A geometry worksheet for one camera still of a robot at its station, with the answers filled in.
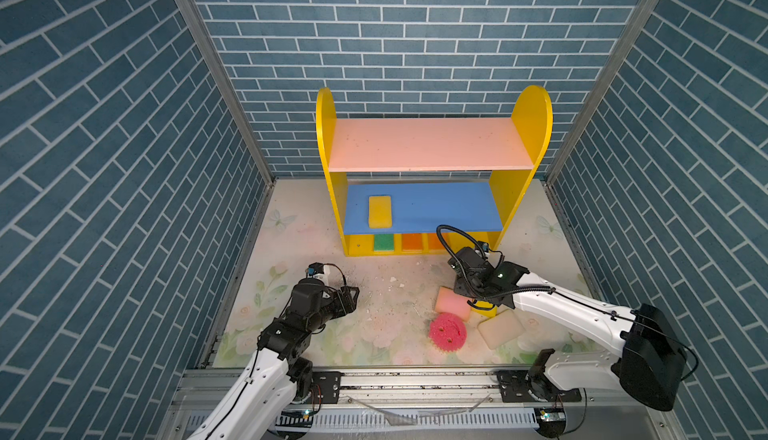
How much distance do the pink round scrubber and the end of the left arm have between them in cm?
30

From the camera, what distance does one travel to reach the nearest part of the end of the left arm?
58 cm

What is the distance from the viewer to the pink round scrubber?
0.80 metres
